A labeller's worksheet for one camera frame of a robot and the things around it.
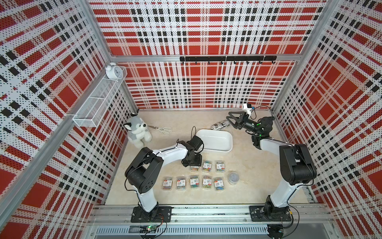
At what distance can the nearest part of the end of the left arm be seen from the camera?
27.1 inches

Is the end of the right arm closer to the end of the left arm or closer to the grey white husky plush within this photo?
the end of the left arm

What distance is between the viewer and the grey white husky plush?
88cm

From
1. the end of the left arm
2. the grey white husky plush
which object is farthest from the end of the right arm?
the grey white husky plush

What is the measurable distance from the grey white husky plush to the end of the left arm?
1.14 ft
